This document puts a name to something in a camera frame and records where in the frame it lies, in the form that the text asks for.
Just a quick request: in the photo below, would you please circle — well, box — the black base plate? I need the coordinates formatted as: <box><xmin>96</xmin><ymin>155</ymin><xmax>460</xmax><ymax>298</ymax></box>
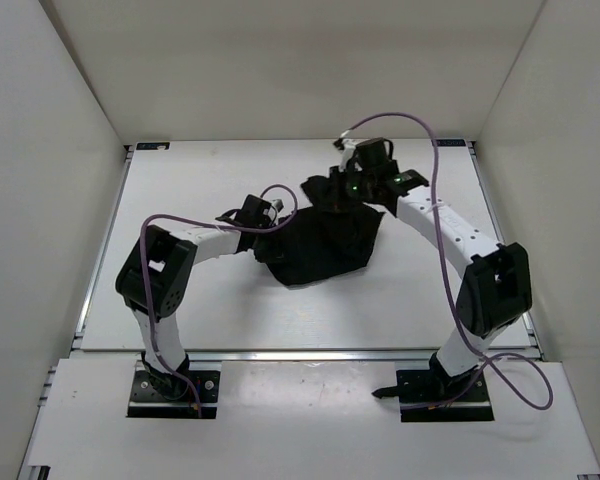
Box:
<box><xmin>372</xmin><ymin>368</ymin><xmax>495</xmax><ymax>423</ymax></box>
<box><xmin>127</xmin><ymin>362</ymin><xmax>221</xmax><ymax>420</ymax></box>

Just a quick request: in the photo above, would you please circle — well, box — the right blue table label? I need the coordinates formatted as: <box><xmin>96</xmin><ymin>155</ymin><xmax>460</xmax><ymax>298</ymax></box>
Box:
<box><xmin>437</xmin><ymin>138</ymin><xmax>466</xmax><ymax>148</ymax></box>

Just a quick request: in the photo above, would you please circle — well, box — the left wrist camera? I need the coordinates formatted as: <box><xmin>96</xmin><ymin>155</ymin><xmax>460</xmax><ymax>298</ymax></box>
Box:
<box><xmin>270</xmin><ymin>199</ymin><xmax>284</xmax><ymax>215</ymax></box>

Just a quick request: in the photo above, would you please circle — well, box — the aluminium front rail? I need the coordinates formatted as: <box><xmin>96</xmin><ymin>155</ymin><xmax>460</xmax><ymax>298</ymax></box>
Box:
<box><xmin>69</xmin><ymin>347</ymin><xmax>541</xmax><ymax>362</ymax></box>

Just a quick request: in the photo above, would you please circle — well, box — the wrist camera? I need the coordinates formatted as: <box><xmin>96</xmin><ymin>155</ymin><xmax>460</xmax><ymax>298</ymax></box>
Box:
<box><xmin>270</xmin><ymin>199</ymin><xmax>284</xmax><ymax>215</ymax></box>
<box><xmin>333</xmin><ymin>130</ymin><xmax>359</xmax><ymax>172</ymax></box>

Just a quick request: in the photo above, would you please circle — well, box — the black pleated skirt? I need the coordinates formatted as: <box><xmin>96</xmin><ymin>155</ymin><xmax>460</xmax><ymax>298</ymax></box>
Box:
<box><xmin>263</xmin><ymin>175</ymin><xmax>384</xmax><ymax>287</ymax></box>

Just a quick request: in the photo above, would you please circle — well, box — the left blue table label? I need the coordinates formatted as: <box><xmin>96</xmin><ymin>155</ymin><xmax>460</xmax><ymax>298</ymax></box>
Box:
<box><xmin>135</xmin><ymin>142</ymin><xmax>170</xmax><ymax>151</ymax></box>

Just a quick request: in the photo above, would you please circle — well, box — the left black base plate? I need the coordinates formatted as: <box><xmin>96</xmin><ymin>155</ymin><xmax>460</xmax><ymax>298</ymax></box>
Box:
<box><xmin>127</xmin><ymin>362</ymin><xmax>221</xmax><ymax>420</ymax></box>

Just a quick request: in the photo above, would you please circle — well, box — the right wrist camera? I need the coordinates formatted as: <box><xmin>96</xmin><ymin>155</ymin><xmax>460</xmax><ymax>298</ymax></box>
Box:
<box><xmin>333</xmin><ymin>130</ymin><xmax>359</xmax><ymax>172</ymax></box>

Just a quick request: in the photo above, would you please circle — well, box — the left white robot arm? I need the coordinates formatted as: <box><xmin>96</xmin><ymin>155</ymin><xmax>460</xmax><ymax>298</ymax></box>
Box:
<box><xmin>115</xmin><ymin>195</ymin><xmax>288</xmax><ymax>398</ymax></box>

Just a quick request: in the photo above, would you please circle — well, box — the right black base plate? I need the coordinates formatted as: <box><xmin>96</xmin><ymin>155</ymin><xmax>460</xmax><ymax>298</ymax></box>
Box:
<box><xmin>372</xmin><ymin>368</ymin><xmax>495</xmax><ymax>423</ymax></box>

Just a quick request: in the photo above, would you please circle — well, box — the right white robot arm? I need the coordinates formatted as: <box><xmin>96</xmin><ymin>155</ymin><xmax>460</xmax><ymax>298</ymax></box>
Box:
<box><xmin>328</xmin><ymin>137</ymin><xmax>532</xmax><ymax>401</ymax></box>

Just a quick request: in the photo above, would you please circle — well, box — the blue table label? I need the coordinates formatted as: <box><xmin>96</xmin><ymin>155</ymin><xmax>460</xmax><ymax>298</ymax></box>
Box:
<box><xmin>135</xmin><ymin>142</ymin><xmax>170</xmax><ymax>151</ymax></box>
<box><xmin>437</xmin><ymin>138</ymin><xmax>466</xmax><ymax>148</ymax></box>

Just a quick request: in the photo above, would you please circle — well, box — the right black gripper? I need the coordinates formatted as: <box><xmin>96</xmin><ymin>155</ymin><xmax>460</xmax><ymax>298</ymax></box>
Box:
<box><xmin>319</xmin><ymin>167</ymin><xmax>376</xmax><ymax>215</ymax></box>

